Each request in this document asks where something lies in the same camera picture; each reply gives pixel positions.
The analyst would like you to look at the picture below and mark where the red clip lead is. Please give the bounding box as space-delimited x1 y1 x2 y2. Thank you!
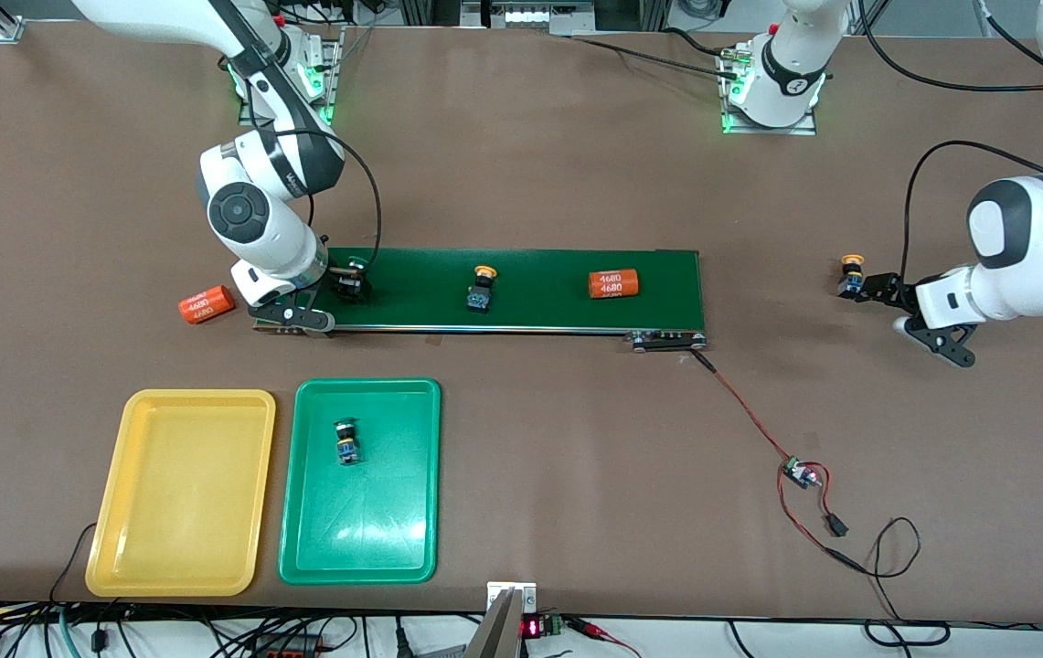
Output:
567 618 643 658

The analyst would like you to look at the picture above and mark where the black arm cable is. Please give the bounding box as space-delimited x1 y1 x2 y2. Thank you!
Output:
256 128 383 275
859 0 1043 284

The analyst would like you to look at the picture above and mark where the orange power strip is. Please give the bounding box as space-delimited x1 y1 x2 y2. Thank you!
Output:
251 633 325 658

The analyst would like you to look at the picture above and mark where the orange cylinder white 4680 print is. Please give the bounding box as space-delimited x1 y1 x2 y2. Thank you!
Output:
177 284 238 325
588 268 641 300

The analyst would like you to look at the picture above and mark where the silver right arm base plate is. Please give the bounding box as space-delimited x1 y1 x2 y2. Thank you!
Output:
238 27 344 127

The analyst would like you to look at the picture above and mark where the looped thin black cable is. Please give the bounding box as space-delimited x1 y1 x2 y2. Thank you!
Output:
864 516 952 648

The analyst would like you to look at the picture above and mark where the green plastic tray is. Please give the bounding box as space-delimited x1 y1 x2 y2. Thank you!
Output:
278 377 442 586

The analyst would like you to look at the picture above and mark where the green belt conveyor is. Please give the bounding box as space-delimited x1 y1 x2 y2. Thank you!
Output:
252 245 708 353

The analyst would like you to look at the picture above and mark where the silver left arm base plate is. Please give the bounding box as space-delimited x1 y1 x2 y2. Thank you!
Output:
720 46 819 136

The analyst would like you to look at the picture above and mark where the yellow plastic tray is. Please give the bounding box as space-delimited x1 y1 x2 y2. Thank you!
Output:
85 388 277 599

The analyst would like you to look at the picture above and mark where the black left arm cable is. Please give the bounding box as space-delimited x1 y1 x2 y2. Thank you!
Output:
859 0 1043 284

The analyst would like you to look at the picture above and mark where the silver camera mount bracket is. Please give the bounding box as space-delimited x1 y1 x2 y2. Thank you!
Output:
464 581 538 658

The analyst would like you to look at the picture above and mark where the silver electronics box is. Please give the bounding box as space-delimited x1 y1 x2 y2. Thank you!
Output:
484 0 595 36

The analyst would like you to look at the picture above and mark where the green push button switch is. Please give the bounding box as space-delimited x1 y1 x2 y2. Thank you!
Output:
335 418 364 467
338 259 373 299

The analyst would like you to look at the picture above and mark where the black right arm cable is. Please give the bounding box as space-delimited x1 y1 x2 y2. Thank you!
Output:
256 128 383 275

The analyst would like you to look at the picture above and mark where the red and black conveyor wire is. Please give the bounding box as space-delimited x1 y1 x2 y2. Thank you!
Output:
691 350 871 575

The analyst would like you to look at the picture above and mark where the long black table cable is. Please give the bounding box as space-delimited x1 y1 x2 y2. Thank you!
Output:
567 35 732 76

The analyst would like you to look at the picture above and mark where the small motor controller board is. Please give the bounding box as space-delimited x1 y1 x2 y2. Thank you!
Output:
781 455 825 490

